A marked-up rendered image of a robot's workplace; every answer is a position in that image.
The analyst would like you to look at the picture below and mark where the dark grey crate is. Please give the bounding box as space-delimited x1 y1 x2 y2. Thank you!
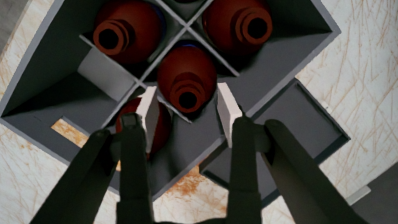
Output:
0 0 304 203

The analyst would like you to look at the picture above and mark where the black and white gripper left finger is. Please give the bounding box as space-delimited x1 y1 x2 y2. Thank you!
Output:
29 87 159 224

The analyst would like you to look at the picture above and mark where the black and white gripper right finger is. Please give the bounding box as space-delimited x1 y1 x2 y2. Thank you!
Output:
217 83 369 224

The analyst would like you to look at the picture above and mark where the dark grey rectangular tray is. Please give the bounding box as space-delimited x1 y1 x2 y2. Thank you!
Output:
198 77 351 210

